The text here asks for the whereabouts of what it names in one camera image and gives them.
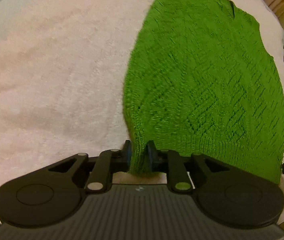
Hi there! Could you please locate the green knitted vest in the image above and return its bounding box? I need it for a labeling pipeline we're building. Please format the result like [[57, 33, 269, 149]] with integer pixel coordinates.
[[123, 0, 284, 183]]

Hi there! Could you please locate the grey patterned bedspread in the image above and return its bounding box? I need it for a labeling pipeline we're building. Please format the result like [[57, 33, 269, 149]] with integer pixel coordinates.
[[0, 0, 284, 221]]

